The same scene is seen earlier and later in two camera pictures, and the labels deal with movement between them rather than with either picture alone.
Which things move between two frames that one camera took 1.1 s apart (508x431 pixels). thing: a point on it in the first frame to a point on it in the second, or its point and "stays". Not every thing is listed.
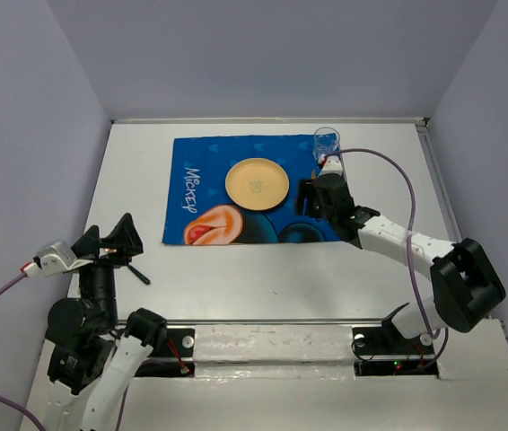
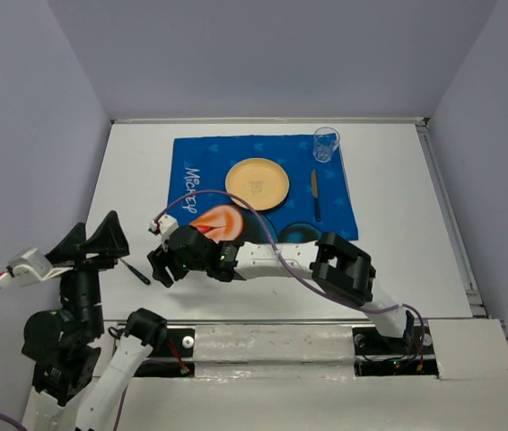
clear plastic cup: [326, 141] stays
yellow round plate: [257, 184] stays
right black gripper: [306, 188] to [160, 259]
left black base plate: [173, 358] stays
